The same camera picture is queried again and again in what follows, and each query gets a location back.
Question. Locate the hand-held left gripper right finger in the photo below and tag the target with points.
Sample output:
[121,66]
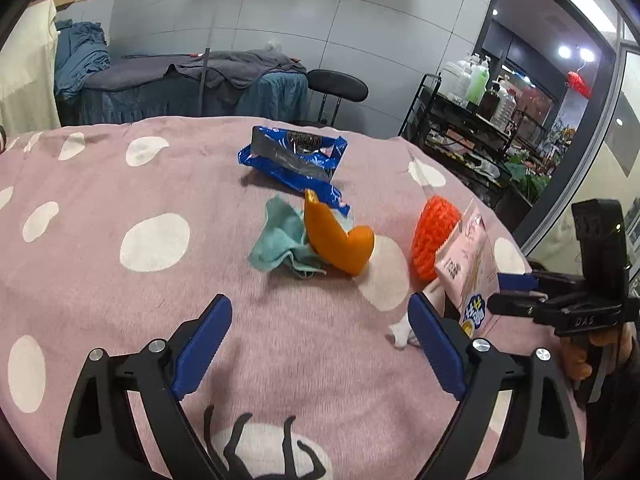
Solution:
[437,350]

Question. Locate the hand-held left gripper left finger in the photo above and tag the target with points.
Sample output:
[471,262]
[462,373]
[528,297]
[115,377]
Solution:
[202,355]

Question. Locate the blue cookie packet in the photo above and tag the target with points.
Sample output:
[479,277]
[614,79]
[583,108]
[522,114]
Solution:
[290,160]

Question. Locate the orange croissant toy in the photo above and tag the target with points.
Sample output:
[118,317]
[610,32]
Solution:
[330,240]

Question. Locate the blue bedding pile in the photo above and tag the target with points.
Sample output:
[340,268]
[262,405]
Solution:
[80,55]

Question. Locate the white curved lamp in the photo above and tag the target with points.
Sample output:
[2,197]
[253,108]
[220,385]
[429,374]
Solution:
[202,85]

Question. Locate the dark bottle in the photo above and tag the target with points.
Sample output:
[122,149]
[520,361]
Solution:
[490,100]

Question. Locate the teal cloth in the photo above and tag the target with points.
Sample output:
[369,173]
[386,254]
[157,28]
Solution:
[277,245]

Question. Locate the grey blanket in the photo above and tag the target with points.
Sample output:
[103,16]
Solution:
[150,72]

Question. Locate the cream towel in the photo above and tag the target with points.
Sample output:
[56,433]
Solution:
[27,70]

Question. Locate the black trolley cart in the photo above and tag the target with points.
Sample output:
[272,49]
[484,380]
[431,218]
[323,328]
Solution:
[450,130]

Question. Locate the black round stool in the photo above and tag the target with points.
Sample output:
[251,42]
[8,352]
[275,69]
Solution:
[337,85]

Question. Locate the green pump bottle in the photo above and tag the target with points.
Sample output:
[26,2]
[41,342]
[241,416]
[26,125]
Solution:
[477,85]

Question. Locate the red hanging decoration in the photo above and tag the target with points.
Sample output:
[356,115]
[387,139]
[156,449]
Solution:
[580,85]

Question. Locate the pink polka dot blanket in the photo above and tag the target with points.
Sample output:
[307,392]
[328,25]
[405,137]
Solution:
[150,285]

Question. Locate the massage bed with blue skirt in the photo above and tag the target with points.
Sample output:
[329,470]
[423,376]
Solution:
[270,97]

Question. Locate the pink snack packet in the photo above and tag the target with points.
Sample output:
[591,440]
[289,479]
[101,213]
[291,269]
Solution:
[465,270]

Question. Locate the person's right hand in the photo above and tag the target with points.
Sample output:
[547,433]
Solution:
[572,360]

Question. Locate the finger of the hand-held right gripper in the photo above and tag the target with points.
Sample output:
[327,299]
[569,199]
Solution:
[517,281]
[515,305]

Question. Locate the person's right forearm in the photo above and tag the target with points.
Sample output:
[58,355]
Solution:
[617,425]

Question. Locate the white tissue scrap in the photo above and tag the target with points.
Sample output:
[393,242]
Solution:
[400,332]

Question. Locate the orange foam fruit net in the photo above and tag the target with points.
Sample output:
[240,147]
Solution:
[432,235]

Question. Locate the potted green plant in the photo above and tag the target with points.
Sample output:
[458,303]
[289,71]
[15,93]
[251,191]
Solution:
[525,175]

